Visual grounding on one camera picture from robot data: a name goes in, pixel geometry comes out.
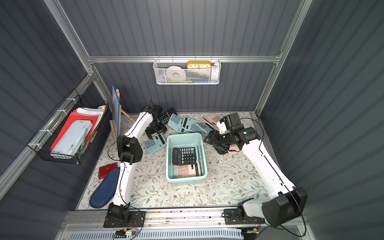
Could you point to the mint green storage box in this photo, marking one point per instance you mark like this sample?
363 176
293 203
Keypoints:
185 141

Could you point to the navy blue case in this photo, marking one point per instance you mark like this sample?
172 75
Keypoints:
106 190

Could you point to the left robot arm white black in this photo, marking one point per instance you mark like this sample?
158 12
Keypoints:
130 153

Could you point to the white papers in basket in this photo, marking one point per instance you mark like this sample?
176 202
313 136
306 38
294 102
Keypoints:
99 112

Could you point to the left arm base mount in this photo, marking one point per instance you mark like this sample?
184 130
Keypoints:
126 219

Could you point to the small circuit board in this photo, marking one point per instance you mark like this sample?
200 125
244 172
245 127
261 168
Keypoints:
124 234

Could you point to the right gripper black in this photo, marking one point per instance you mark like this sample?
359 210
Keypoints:
216 139

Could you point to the pink calculator back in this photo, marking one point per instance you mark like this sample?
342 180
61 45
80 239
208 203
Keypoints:
212 119

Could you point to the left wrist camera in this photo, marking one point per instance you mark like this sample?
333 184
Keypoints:
154 110

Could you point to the floral table mat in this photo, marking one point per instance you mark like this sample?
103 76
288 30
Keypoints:
231 179

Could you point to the blue framed whiteboard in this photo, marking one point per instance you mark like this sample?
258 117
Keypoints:
116 109

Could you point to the red folder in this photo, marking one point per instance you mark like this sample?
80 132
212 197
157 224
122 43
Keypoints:
73 117

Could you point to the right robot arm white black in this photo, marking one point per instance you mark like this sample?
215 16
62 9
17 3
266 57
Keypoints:
287 202

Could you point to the white wire wall basket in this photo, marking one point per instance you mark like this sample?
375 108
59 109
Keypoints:
193 76

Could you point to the yellow clock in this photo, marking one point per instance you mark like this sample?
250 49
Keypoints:
199 64

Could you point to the white tape roll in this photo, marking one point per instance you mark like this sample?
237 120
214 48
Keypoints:
175 73

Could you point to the wooden easel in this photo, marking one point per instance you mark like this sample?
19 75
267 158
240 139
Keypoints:
112 124

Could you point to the red stapler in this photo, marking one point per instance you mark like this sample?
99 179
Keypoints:
104 170

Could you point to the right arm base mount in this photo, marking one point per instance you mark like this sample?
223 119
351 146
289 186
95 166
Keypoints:
237 216

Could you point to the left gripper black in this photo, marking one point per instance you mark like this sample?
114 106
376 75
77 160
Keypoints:
156 128

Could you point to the black wire side basket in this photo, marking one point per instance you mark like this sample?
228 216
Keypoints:
43 140

